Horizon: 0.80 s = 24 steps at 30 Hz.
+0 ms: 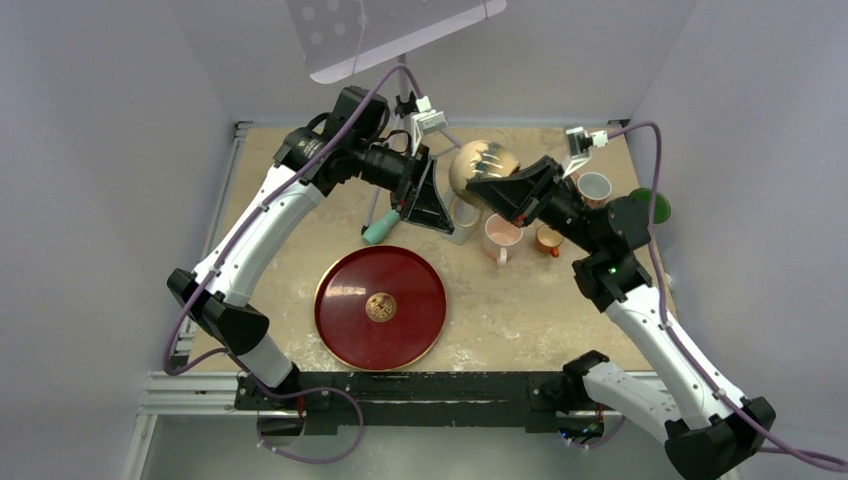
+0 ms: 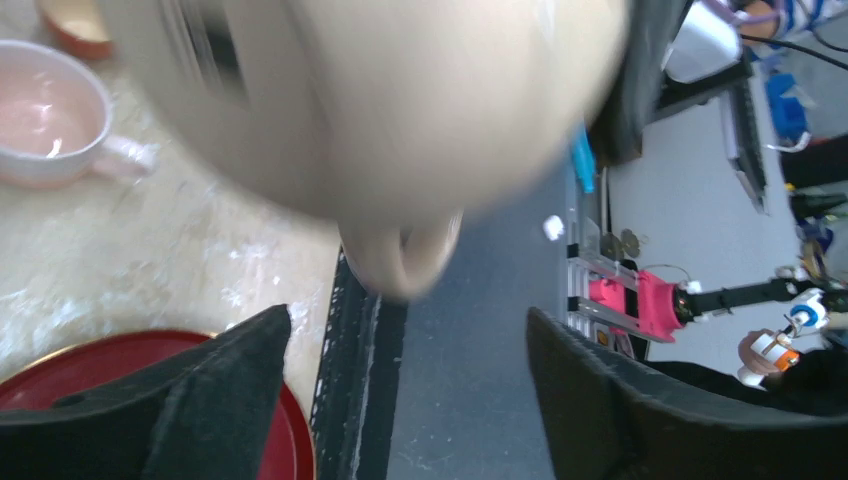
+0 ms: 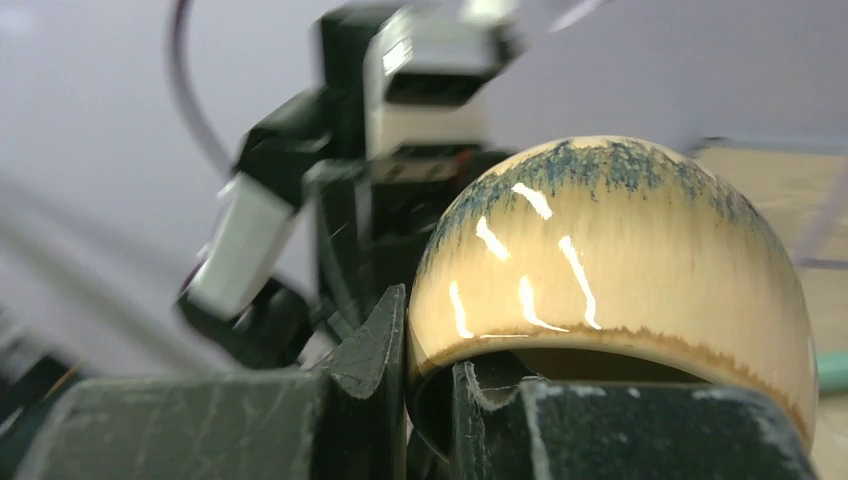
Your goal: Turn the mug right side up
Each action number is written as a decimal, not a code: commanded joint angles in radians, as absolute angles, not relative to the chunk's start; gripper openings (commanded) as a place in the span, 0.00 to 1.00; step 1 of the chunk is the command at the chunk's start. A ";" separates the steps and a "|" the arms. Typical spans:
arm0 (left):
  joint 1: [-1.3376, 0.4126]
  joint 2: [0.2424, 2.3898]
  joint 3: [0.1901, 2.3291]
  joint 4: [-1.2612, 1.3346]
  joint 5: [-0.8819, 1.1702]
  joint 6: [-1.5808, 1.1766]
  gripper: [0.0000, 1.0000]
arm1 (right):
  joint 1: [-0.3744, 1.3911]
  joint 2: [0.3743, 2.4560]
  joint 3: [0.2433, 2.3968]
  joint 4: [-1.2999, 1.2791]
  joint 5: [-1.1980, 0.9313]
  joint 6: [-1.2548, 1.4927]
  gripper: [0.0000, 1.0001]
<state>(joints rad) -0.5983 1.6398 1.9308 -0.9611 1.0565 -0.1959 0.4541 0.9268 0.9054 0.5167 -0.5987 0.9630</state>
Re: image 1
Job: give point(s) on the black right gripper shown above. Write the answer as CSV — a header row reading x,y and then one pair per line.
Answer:
x,y
517,195

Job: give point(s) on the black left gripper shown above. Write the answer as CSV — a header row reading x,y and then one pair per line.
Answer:
x,y
415,195

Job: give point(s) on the pink upside-down mug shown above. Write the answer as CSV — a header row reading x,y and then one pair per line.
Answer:
x,y
501,240

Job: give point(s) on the beige round upside-down mug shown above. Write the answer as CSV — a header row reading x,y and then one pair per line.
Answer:
x,y
480,159

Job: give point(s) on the small orange cup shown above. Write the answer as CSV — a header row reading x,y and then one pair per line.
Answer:
x,y
548,241

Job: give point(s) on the pink flower mug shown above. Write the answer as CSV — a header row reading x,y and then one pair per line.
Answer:
x,y
594,188

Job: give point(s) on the tall cream upside-down mug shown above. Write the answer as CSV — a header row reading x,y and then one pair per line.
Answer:
x,y
662,207

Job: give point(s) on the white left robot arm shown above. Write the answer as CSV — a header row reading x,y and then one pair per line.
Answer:
x,y
216,292

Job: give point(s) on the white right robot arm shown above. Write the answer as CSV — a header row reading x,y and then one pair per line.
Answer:
x,y
706,424

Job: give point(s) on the white metronome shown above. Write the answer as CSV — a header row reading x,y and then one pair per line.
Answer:
x,y
464,216

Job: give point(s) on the round red tray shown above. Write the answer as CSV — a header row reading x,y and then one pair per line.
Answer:
x,y
380,308

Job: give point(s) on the purple music stand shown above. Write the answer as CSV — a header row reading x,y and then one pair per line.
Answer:
x,y
397,33

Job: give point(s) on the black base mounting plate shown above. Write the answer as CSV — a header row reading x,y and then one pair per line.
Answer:
x,y
528,400

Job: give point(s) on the teal recorder flute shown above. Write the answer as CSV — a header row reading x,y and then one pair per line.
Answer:
x,y
377,231

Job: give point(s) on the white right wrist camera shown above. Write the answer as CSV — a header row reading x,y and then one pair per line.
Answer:
x,y
581,145

